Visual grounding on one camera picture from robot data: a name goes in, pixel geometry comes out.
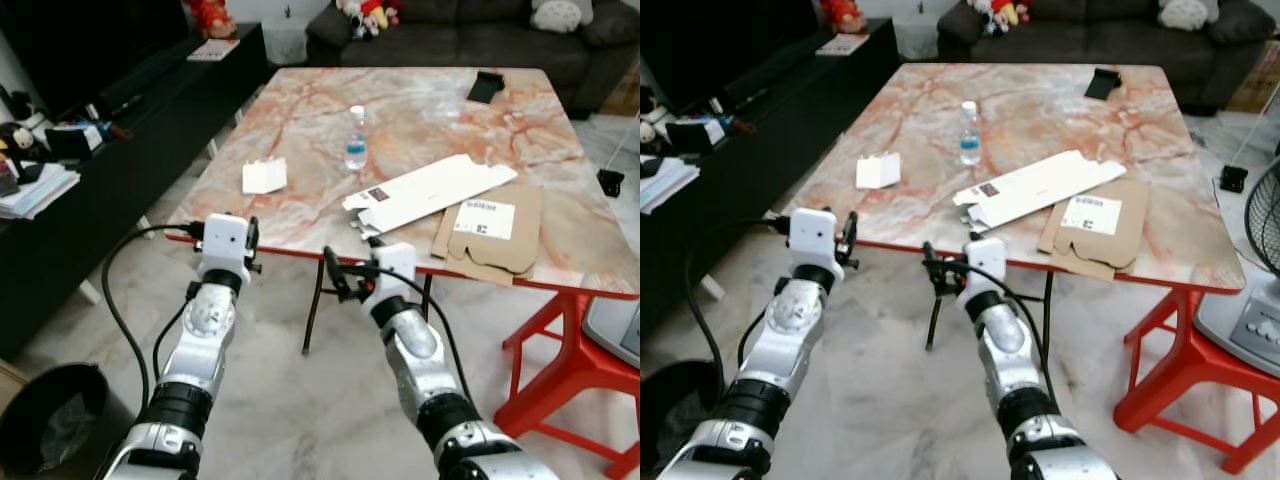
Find white lace covered bin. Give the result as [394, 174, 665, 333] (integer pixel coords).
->
[893, 12, 941, 61]
[262, 15, 309, 66]

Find black rubbish bin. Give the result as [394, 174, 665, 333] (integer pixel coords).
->
[640, 360, 719, 477]
[0, 363, 136, 480]

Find small white folded carton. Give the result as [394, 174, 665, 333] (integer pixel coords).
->
[241, 158, 289, 195]
[855, 153, 902, 190]

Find long white flattened carton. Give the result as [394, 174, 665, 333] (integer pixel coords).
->
[342, 153, 519, 239]
[952, 150, 1128, 233]

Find black TV cabinet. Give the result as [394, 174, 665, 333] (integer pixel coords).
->
[0, 22, 269, 361]
[640, 18, 901, 341]

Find clear plastic water bottle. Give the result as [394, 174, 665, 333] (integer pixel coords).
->
[959, 101, 982, 167]
[345, 105, 369, 171]

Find brown flattened cardboard with label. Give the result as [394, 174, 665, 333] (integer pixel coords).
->
[432, 183, 544, 288]
[1037, 178, 1151, 282]

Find black and white box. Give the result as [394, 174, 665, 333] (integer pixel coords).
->
[45, 122, 106, 161]
[668, 117, 729, 154]

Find white and red book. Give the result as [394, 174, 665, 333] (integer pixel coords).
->
[187, 38, 241, 63]
[815, 33, 871, 57]

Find black wallet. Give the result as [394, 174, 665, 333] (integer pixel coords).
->
[1084, 67, 1123, 100]
[467, 70, 506, 104]

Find stack of white papers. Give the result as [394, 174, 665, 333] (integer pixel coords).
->
[640, 155, 701, 214]
[0, 160, 81, 221]

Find dark grey sofa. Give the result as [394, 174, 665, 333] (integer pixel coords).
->
[305, 0, 641, 113]
[935, 0, 1280, 113]

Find red festive doll figure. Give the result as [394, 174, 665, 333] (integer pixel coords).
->
[820, 0, 869, 34]
[185, 0, 238, 39]

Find black television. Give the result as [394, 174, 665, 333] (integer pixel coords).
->
[640, 0, 827, 111]
[0, 0, 201, 117]

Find cartoon boy plush doll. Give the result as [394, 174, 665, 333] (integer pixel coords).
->
[970, 0, 1031, 34]
[335, 0, 401, 39]

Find red plastic stool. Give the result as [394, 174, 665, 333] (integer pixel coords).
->
[1112, 288, 1280, 477]
[493, 290, 641, 480]

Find white electric fan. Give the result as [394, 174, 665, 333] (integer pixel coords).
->
[1195, 155, 1280, 379]
[583, 295, 641, 369]

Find brown cardboard box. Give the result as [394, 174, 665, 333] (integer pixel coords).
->
[600, 60, 641, 117]
[1228, 50, 1280, 113]

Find grey white plush cushion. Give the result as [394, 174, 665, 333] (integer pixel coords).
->
[530, 0, 585, 33]
[1158, 0, 1221, 31]

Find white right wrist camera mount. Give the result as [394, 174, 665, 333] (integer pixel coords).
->
[372, 242, 418, 303]
[965, 237, 1008, 298]

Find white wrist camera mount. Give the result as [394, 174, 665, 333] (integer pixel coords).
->
[788, 207, 839, 277]
[372, 242, 418, 303]
[200, 213, 251, 288]
[965, 237, 1008, 298]

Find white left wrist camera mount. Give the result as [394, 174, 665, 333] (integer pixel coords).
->
[788, 207, 839, 277]
[200, 213, 251, 288]

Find black metal table leg frame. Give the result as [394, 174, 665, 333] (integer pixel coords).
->
[925, 265, 1056, 351]
[302, 255, 436, 357]

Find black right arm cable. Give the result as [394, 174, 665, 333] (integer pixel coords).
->
[940, 258, 1052, 397]
[345, 262, 471, 401]

